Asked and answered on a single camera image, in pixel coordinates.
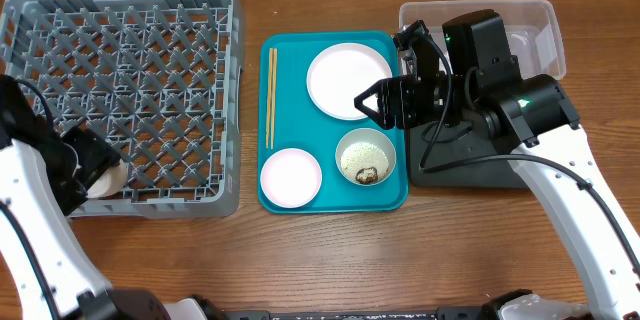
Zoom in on white rice grains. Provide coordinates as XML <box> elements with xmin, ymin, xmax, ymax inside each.
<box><xmin>339</xmin><ymin>142</ymin><xmax>389</xmax><ymax>185</ymax></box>

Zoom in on white ceramic cup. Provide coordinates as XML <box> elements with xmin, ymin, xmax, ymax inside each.
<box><xmin>87</xmin><ymin>160</ymin><xmax>128</xmax><ymax>199</ymax></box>

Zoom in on black rectangular tray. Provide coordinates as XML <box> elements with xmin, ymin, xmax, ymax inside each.
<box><xmin>405</xmin><ymin>115</ymin><xmax>526</xmax><ymax>189</ymax></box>

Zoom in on teal plastic tray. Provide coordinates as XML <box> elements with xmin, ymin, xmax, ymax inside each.
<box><xmin>257</xmin><ymin>30</ymin><xmax>409</xmax><ymax>214</ymax></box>

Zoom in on grey plastic dish rack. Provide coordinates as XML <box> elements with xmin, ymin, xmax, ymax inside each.
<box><xmin>1</xmin><ymin>0</ymin><xmax>245</xmax><ymax>218</ymax></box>

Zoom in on large white round plate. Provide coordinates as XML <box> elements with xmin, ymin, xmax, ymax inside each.
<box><xmin>306</xmin><ymin>43</ymin><xmax>392</xmax><ymax>121</ymax></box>

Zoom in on small pink saucer plate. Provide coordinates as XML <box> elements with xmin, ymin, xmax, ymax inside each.
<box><xmin>259</xmin><ymin>148</ymin><xmax>322</xmax><ymax>209</ymax></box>

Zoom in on brown food scrap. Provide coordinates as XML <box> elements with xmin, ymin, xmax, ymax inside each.
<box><xmin>355</xmin><ymin>167</ymin><xmax>379</xmax><ymax>185</ymax></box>

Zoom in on clear plastic waste bin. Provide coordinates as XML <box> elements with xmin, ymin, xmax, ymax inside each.
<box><xmin>399</xmin><ymin>0</ymin><xmax>567</xmax><ymax>80</ymax></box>

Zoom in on right wooden chopstick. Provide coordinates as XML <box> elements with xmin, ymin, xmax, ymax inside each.
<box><xmin>269</xmin><ymin>48</ymin><xmax>278</xmax><ymax>149</ymax></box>

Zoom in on grey-green ceramic bowl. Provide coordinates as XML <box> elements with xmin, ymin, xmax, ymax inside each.
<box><xmin>335</xmin><ymin>128</ymin><xmax>397</xmax><ymax>186</ymax></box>

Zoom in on left wooden chopstick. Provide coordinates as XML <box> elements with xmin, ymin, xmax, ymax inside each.
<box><xmin>265</xmin><ymin>48</ymin><xmax>275</xmax><ymax>149</ymax></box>

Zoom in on wooden chopstick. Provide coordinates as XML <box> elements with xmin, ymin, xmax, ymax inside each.
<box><xmin>265</xmin><ymin>48</ymin><xmax>275</xmax><ymax>149</ymax></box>
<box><xmin>269</xmin><ymin>48</ymin><xmax>278</xmax><ymax>149</ymax></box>

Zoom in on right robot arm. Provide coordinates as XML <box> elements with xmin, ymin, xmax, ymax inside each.
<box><xmin>418</xmin><ymin>75</ymin><xmax>639</xmax><ymax>319</ymax></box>

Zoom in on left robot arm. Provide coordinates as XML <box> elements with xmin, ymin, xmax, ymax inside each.
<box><xmin>1</xmin><ymin>75</ymin><xmax>169</xmax><ymax>319</ymax></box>

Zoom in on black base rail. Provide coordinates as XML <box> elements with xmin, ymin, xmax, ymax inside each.
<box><xmin>164</xmin><ymin>294</ymin><xmax>591</xmax><ymax>320</ymax></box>

